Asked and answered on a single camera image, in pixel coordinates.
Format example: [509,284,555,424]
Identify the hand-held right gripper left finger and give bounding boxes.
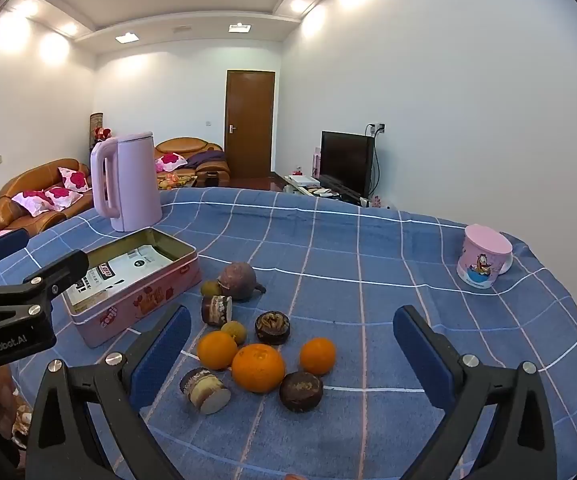
[24,304,192,480]

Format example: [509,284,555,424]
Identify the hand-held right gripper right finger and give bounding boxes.
[392,305,559,480]

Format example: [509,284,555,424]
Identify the pink tin box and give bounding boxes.
[61,226,202,348]

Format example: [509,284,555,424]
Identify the large orange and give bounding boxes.
[232,343,286,393]

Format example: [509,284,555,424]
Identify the dark round chocolate cake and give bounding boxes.
[279,371,324,413]

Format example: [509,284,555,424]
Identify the brown leather seat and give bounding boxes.
[0,364,34,448]

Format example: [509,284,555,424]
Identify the white red floral pillow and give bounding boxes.
[156,153,188,172]
[43,186,84,212]
[12,191,52,217]
[58,166,90,192]

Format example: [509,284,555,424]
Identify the long brown leather sofa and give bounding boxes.
[0,159,94,234]

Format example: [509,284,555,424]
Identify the white paper packet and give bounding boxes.
[66,244,174,306]

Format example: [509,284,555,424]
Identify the blue checked tablecloth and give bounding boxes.
[0,187,577,480]

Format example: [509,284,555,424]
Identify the pink cartoon mug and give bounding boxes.
[457,224,513,289]

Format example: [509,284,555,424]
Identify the swirl-topped chocolate cake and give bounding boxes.
[255,311,291,345]

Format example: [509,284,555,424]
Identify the pink electric kettle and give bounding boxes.
[91,131,163,232]

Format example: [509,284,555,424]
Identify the tall decorated vase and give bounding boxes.
[89,112,105,151]

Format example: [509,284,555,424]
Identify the coffee table with snacks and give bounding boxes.
[157,172,198,191]

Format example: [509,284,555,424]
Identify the brown leather armchair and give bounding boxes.
[154,138,232,189]

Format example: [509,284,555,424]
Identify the purple blanket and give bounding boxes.
[187,151,228,169]

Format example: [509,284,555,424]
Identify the black television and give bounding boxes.
[321,131,374,199]

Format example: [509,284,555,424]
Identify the dark television stand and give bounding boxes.
[272,172,369,207]

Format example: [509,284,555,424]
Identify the brown wooden door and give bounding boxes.
[226,70,275,179]

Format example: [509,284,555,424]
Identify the black power cable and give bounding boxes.
[371,132,382,200]

